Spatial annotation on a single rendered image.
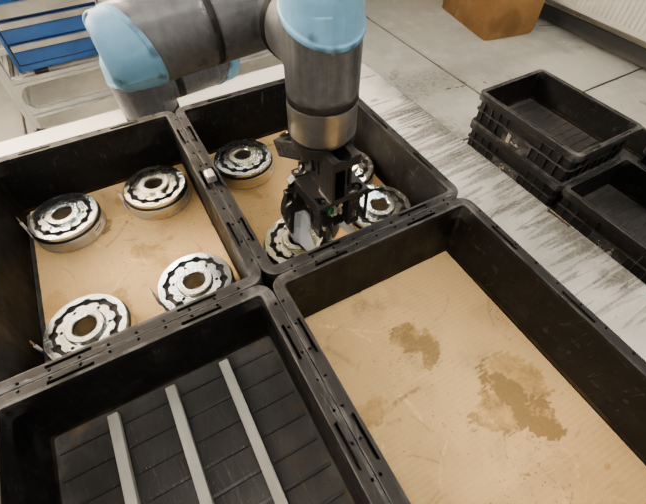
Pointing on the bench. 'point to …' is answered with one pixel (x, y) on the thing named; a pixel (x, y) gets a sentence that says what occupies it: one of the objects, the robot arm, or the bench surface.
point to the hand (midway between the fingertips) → (315, 234)
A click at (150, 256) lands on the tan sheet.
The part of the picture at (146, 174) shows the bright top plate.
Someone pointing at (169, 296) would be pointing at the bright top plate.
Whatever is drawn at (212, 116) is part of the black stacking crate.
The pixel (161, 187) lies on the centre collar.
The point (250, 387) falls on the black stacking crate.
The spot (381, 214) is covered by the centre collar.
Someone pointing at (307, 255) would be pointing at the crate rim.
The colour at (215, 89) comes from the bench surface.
